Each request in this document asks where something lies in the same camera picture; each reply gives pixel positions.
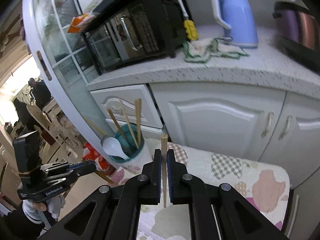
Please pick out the red plastic bag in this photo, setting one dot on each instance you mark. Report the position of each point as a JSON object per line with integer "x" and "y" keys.
{"x": 90, "y": 153}

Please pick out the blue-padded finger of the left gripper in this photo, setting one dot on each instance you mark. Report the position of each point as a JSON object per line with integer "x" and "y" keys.
{"x": 82, "y": 169}

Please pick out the chopstick in cup right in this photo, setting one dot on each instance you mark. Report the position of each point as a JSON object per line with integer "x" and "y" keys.
{"x": 117, "y": 124}

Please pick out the black microwave oven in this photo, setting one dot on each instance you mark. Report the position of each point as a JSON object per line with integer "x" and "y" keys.
{"x": 103, "y": 52}

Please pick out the person's left hand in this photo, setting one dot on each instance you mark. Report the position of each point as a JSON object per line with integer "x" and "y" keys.
{"x": 40, "y": 206}

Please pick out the orange box on microwave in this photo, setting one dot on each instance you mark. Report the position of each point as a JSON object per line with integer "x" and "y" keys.
{"x": 75, "y": 23}

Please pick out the wooden chopstick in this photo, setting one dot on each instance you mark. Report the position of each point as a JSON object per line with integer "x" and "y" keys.
{"x": 164, "y": 144}

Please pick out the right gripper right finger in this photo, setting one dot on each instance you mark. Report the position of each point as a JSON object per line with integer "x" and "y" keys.
{"x": 177, "y": 190}

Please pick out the green-edged dish cloth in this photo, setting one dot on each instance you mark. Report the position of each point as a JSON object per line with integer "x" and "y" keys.
{"x": 201, "y": 51}

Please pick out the white cabinet door right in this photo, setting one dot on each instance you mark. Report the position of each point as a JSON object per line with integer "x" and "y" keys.
{"x": 294, "y": 144}

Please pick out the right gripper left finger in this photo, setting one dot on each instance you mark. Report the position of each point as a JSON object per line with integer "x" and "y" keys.
{"x": 151, "y": 189}

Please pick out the yellow brush with handle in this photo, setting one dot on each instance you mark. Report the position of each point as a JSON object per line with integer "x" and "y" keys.
{"x": 189, "y": 25}

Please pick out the chopstick in cup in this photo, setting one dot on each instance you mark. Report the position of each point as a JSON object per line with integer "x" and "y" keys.
{"x": 90, "y": 123}
{"x": 138, "y": 104}
{"x": 117, "y": 124}
{"x": 128, "y": 124}

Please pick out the teal-rimmed utensil cup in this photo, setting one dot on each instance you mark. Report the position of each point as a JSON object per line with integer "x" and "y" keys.
{"x": 138, "y": 157}

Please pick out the white drawer front upper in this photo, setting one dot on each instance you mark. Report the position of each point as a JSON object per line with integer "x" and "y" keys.
{"x": 109, "y": 98}

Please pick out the white cabinet door left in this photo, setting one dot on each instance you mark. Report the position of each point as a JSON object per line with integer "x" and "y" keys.
{"x": 234, "y": 120}

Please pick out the blue electric kettle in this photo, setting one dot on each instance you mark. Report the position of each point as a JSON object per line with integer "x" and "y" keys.
{"x": 236, "y": 18}

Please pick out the purple rice cooker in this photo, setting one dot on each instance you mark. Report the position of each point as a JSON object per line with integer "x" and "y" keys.
{"x": 298, "y": 33}

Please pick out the chopstick in cup left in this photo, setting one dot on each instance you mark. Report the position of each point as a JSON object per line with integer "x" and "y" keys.
{"x": 90, "y": 123}

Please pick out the white cabinet door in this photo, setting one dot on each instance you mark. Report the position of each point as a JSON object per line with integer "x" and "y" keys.
{"x": 294, "y": 144}
{"x": 234, "y": 120}

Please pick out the white ceramic spoon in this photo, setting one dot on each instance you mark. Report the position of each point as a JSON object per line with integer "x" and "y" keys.
{"x": 112, "y": 147}

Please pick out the glass sliding door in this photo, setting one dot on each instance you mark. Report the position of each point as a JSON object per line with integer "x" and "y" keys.
{"x": 65, "y": 64}

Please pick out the patterned table cloth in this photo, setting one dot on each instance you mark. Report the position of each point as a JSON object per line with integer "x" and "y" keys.
{"x": 229, "y": 198}

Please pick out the person in background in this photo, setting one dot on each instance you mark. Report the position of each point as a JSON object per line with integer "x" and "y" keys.
{"x": 40, "y": 92}

